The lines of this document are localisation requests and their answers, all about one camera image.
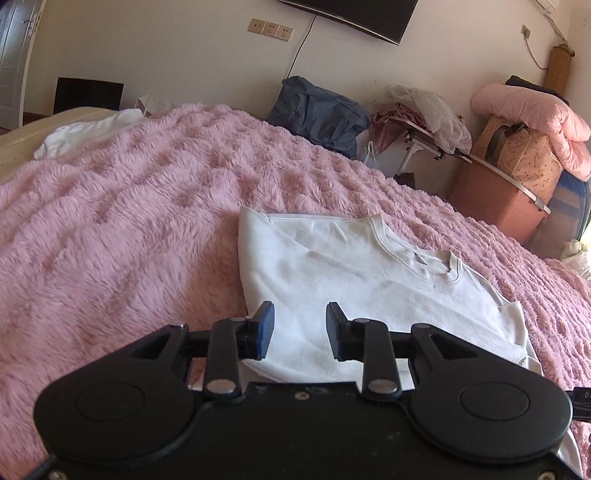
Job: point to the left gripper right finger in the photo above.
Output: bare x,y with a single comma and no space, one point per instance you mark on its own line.
370,342

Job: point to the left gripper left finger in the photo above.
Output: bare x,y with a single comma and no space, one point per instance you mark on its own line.
227,343

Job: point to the white Nevada sweatshirt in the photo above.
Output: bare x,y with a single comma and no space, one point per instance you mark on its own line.
474,381

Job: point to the pink clothes on table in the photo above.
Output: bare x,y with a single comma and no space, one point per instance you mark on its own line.
383,126

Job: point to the white plush toy pile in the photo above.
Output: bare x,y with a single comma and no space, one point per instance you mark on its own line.
576,256

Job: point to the pink fluffy blanket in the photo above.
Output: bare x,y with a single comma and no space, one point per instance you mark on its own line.
110,242

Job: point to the blue translucent storage bin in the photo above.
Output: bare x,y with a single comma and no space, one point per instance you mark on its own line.
569,217

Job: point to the brown plastic storage box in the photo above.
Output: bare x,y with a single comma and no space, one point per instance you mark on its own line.
487,194

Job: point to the small folding table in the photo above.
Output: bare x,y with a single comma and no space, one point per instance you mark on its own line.
419,139

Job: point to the white plastic bag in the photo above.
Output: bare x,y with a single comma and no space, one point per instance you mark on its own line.
448,129

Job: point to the dark blue bag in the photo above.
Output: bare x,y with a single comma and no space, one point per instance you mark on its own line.
321,116

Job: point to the patterned beige storage bag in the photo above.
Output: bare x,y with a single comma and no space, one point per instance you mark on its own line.
524,154

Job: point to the white cloth on bed edge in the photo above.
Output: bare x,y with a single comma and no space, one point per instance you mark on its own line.
69,137

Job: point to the pink folded quilt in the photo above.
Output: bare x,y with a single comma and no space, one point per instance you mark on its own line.
567,131

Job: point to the rolled bamboo mat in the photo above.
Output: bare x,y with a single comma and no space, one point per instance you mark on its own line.
558,69

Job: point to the white door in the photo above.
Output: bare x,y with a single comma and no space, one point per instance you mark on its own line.
20,21

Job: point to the black box by wall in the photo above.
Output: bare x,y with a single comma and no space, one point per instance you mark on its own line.
73,93

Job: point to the wall socket panel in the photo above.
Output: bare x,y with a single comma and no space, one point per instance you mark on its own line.
270,29

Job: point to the black wall television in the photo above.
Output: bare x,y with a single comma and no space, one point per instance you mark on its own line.
384,19

